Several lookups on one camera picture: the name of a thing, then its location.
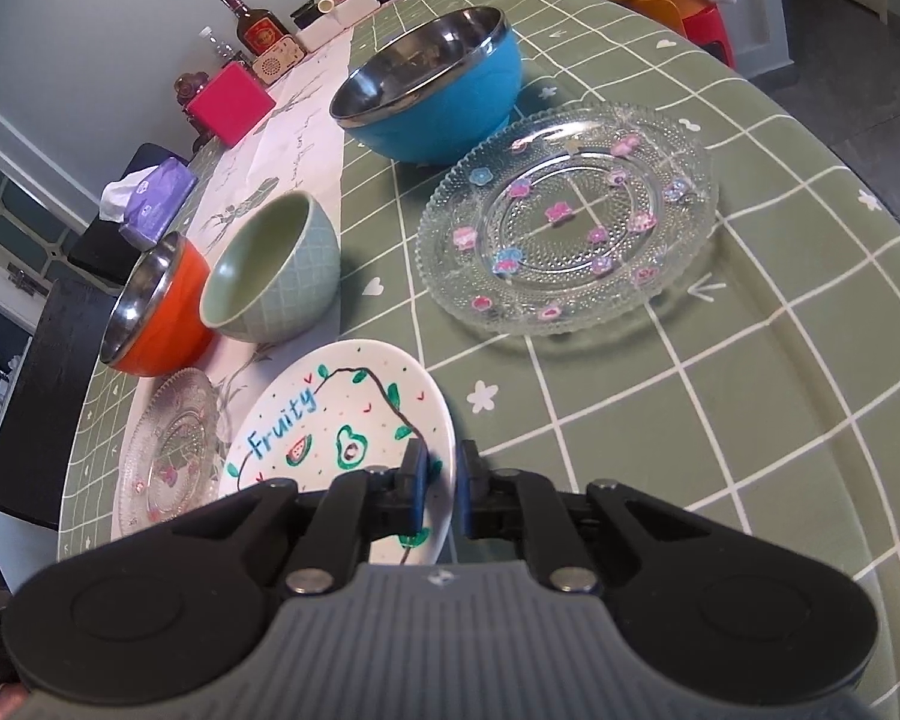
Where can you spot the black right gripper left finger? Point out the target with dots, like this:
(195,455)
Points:
(357,509)

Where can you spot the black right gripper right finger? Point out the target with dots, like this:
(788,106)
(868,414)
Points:
(524,508)

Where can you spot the orange steel bowl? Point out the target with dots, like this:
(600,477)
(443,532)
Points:
(155,328)

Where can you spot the person's hand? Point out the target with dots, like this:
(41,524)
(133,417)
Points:
(12,697)

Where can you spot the white fruity ceramic plate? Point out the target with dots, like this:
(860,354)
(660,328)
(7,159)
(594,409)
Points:
(344,407)

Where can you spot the small clear glass plate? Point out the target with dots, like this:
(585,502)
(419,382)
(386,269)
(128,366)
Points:
(171,465)

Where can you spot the black chair near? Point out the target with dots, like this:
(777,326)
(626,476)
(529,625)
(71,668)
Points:
(38,426)

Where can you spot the black chair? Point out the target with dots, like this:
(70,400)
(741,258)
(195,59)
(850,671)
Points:
(101,251)
(38,426)

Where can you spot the green ceramic bowl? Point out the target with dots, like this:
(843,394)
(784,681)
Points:
(277,276)

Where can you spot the clear glass flower plate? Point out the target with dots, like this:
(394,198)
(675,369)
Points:
(566,219)

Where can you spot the black chair far left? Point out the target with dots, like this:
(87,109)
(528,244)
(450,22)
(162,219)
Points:
(101,251)

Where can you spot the white table runner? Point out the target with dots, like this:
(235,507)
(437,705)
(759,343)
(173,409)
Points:
(298,147)

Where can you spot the purple tissue pack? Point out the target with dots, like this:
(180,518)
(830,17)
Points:
(143,204)

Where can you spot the blue steel bowl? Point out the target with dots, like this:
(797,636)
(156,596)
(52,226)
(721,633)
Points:
(436,92)

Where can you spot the pink red box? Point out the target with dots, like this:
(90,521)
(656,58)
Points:
(231,105)

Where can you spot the brown figurine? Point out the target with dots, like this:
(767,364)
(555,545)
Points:
(188,85)

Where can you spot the beige small radio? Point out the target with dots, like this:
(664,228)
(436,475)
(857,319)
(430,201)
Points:
(276,61)

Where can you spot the brown liquor bottle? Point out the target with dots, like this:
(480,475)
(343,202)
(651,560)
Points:
(257,28)

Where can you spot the clear plastic bottle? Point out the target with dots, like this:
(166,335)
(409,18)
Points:
(223,51)

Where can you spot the white box with jars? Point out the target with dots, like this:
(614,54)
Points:
(318,21)

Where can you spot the orange red stool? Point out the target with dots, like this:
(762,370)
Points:
(700,21)

